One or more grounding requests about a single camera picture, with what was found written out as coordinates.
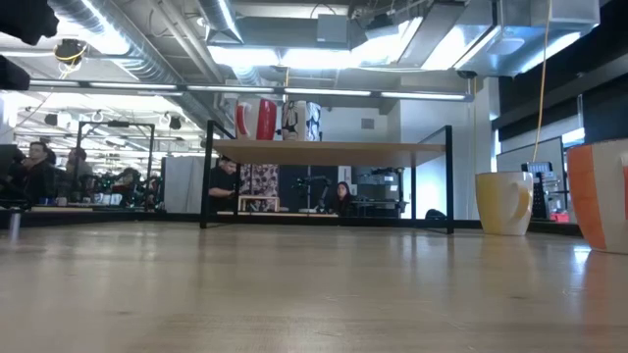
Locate white mug with figure print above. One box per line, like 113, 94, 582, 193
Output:
281, 100, 323, 143

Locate red and white mug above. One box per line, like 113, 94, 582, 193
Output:
234, 97, 279, 142

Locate yellow and cream mug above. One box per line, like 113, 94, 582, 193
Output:
474, 171, 535, 237

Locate orange and white mug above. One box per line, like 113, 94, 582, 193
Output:
565, 138, 628, 256

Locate person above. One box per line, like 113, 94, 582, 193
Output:
113, 167, 149, 207
17, 140, 59, 203
208, 155, 239, 214
329, 180, 356, 219
66, 146, 95, 195

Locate patterned panel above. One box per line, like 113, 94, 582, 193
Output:
238, 163, 282, 213

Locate small wooden stool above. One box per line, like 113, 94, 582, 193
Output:
237, 194, 282, 214

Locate black equipment rack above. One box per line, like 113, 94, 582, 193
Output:
352, 166, 409, 218

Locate long hanging light bar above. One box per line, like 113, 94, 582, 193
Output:
26, 77, 475, 103

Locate white partition panel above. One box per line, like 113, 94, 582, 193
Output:
163, 155, 208, 215

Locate black tubular stand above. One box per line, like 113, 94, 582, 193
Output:
73, 120, 157, 213

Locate grey partition screen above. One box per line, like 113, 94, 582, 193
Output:
495, 135, 567, 175

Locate black perforated device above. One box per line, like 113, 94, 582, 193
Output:
520, 160, 573, 223

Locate wooden shelf with black frame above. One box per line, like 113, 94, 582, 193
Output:
198, 120, 455, 235

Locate black rail behind shelf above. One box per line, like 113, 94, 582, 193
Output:
0, 208, 585, 237

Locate yellow hanging cable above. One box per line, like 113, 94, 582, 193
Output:
531, 0, 553, 151

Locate ceiling cable reel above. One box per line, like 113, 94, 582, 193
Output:
52, 37, 89, 68

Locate grey metal post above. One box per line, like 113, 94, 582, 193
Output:
8, 211, 23, 242

